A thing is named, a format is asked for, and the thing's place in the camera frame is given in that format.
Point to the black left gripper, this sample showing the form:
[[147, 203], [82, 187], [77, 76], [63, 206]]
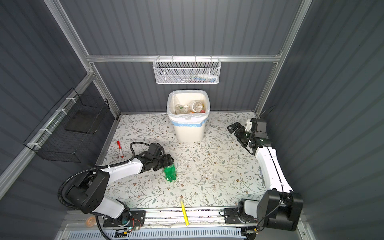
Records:
[[167, 159]]

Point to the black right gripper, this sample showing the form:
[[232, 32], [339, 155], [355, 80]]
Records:
[[237, 134]]

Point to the clear bottle green label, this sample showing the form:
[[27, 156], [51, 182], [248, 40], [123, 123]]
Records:
[[180, 110]]

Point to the white bottle orange logo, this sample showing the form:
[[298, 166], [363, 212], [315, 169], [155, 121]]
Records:
[[196, 106]]

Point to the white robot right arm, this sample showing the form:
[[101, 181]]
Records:
[[280, 207]]

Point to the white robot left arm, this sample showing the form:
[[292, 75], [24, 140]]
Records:
[[86, 190]]

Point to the white ribbed trash bin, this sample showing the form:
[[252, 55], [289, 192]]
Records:
[[188, 127]]

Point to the red white marker pen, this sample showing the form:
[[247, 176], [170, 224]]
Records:
[[120, 149]]

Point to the yellow highlighter pen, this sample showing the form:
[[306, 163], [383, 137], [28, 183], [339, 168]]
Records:
[[184, 214]]

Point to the tape roll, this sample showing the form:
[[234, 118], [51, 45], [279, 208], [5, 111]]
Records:
[[90, 222]]

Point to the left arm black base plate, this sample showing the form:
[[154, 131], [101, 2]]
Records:
[[127, 219]]

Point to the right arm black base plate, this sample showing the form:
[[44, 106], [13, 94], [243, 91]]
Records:
[[232, 216]]

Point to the white wire wall basket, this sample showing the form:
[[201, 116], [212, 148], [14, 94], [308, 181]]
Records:
[[192, 73]]

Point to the black wire wall basket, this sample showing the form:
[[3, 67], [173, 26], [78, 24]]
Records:
[[69, 134]]

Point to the white perforated cable tray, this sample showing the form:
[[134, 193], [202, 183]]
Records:
[[177, 233]]

